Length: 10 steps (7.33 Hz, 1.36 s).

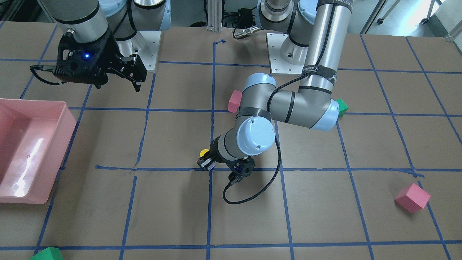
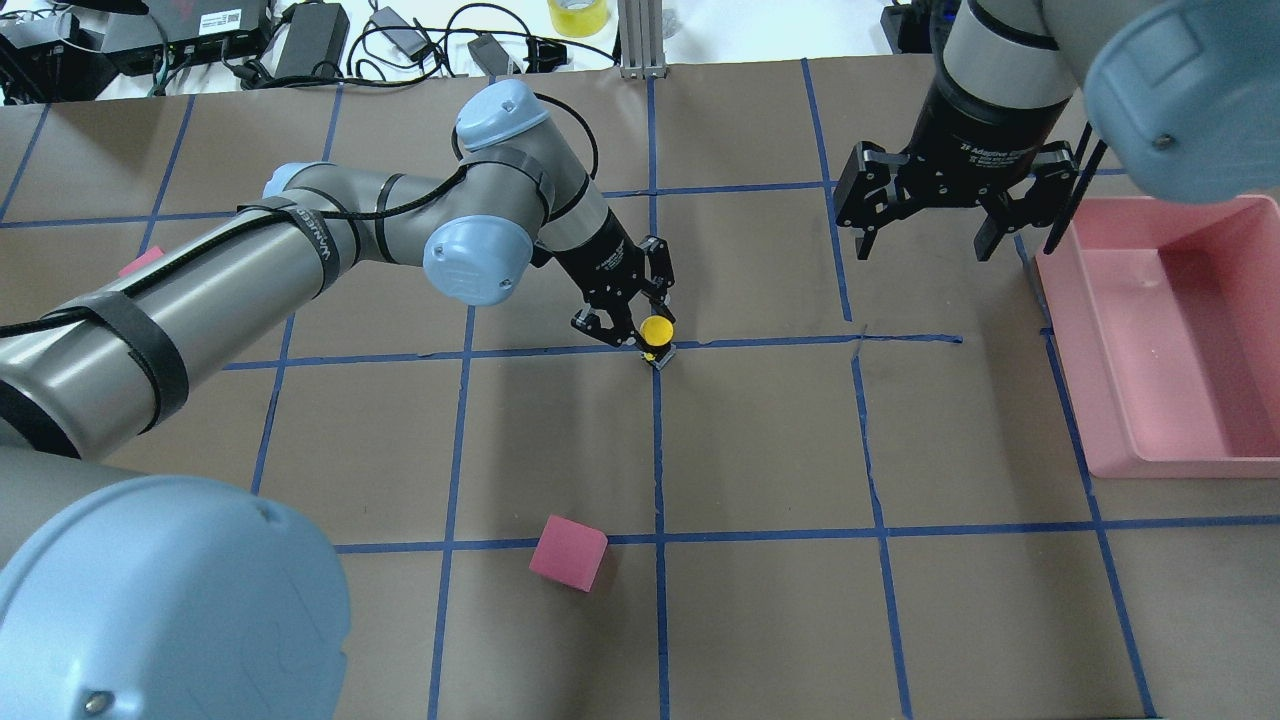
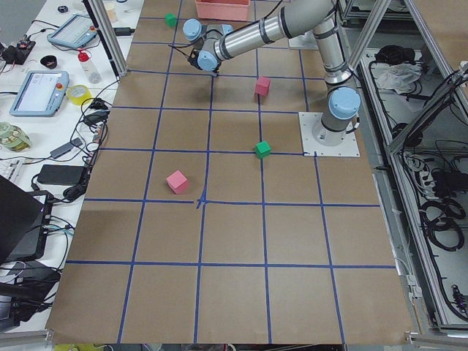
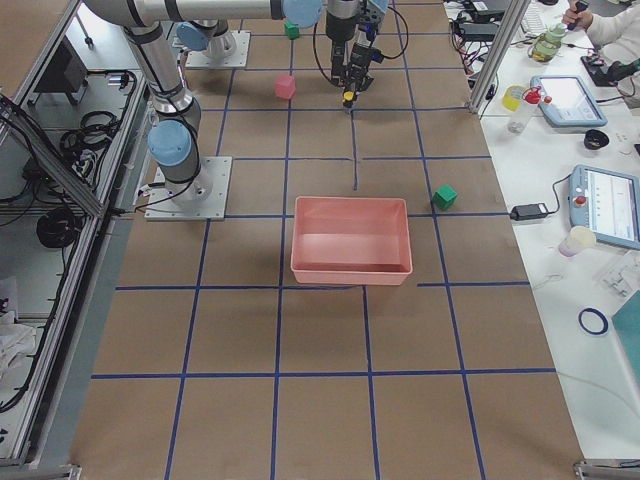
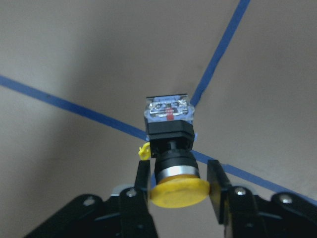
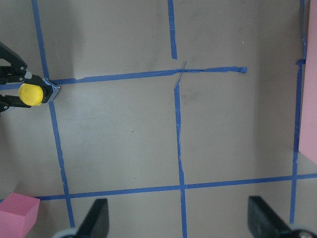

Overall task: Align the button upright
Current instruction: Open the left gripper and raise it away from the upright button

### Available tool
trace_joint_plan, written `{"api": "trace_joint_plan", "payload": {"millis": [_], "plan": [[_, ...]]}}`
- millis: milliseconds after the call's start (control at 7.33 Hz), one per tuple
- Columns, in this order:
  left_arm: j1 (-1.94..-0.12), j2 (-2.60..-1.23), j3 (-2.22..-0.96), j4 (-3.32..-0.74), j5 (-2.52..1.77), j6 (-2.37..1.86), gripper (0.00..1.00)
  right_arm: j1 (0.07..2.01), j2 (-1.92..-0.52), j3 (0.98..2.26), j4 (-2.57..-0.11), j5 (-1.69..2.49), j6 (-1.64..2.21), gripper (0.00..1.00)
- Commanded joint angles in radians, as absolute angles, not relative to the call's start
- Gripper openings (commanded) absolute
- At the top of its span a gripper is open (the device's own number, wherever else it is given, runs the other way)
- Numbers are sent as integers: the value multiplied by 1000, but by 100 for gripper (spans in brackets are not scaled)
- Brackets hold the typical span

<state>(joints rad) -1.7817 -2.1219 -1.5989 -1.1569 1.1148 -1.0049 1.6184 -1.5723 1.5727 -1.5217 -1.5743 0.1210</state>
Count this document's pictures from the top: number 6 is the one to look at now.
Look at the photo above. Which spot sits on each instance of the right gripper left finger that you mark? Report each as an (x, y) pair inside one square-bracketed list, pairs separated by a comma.
[(96, 222)]

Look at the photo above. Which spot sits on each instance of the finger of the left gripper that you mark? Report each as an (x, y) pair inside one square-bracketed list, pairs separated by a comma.
[(9, 101), (17, 71)]

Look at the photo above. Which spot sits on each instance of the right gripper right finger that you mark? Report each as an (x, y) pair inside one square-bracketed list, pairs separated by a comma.
[(263, 222)]

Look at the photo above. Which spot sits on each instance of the yellow push button switch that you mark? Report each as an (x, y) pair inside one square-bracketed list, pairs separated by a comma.
[(34, 92)]

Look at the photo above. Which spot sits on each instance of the pink cube centre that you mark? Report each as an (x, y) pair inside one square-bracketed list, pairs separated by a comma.
[(18, 214)]

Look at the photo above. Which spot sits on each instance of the pink plastic bin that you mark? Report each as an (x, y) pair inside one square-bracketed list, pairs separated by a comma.
[(308, 131)]

